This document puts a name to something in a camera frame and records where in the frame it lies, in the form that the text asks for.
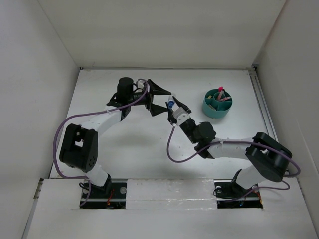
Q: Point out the purple pastel pen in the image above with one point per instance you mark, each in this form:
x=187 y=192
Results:
x=219 y=95

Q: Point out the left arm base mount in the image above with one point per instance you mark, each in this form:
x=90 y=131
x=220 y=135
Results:
x=114 y=199

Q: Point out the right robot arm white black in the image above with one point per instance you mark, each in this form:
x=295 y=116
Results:
x=269 y=159

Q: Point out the teal round compartment organizer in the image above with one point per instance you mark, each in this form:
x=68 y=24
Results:
x=222 y=108

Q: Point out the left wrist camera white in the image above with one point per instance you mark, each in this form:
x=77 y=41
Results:
x=141 y=83

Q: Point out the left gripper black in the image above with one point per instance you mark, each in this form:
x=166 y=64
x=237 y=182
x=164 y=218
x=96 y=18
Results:
x=154 y=90

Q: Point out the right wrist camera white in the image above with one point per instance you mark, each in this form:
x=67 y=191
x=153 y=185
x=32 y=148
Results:
x=181 y=116

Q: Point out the clear glue bottle blue cap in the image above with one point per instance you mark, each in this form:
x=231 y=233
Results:
x=171 y=101

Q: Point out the blue cap black highlighter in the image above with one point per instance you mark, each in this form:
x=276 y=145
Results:
x=225 y=94

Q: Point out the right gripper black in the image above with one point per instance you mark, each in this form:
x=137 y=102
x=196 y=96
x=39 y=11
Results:
x=186 y=108

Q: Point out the pink cap black highlighter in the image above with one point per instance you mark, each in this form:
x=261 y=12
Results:
x=221 y=90

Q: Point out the aluminium rail right side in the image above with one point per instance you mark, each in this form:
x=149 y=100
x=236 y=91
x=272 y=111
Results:
x=262 y=102

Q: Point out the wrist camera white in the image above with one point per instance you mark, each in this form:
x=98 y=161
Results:
x=141 y=83
x=181 y=116

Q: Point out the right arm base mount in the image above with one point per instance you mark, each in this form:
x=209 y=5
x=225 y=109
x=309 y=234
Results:
x=232 y=196

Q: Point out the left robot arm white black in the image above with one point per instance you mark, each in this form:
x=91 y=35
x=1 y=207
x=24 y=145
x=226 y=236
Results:
x=79 y=148

